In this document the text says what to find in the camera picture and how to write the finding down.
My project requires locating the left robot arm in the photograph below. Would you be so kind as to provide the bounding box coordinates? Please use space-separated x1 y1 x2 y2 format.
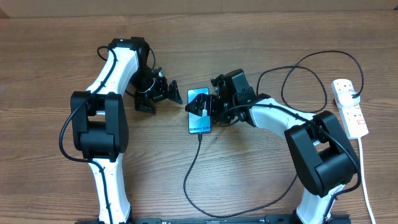
66 37 183 223

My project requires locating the white power strip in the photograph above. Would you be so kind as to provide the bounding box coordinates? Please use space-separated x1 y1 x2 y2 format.
331 79 369 139

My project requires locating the white USB charger plug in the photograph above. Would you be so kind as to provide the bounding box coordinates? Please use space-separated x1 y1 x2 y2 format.
335 91 361 108

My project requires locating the black USB charging cable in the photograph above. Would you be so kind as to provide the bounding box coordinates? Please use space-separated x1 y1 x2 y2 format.
183 50 364 218

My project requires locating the blue Galaxy smartphone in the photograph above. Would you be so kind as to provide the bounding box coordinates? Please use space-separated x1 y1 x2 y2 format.
187 87 211 134

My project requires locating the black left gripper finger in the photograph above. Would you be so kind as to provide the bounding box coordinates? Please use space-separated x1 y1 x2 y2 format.
167 80 183 105
134 101 155 114

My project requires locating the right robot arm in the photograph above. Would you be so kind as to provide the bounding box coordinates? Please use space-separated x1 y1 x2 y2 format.
185 69 361 223

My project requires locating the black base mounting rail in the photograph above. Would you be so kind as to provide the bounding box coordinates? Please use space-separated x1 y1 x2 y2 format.
75 215 351 224

